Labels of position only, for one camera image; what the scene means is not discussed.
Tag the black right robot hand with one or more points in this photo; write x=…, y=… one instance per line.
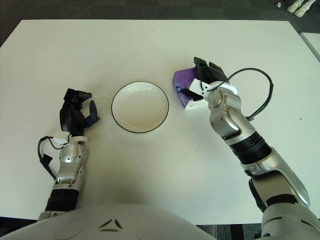
x=211, y=73

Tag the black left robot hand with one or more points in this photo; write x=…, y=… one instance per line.
x=70, y=117

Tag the purple tissue paper pack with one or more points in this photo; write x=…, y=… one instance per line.
x=182, y=80

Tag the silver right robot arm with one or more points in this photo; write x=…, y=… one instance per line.
x=230, y=112

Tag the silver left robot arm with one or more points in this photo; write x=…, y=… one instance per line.
x=68, y=155

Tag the white plate with black rim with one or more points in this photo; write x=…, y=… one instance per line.
x=140, y=107

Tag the small white floor object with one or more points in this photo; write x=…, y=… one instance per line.
x=279, y=4

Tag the white side table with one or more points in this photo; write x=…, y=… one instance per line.
x=312, y=42

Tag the white shoe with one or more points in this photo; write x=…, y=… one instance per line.
x=306, y=9
x=295, y=5

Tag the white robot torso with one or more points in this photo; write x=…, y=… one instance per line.
x=100, y=222

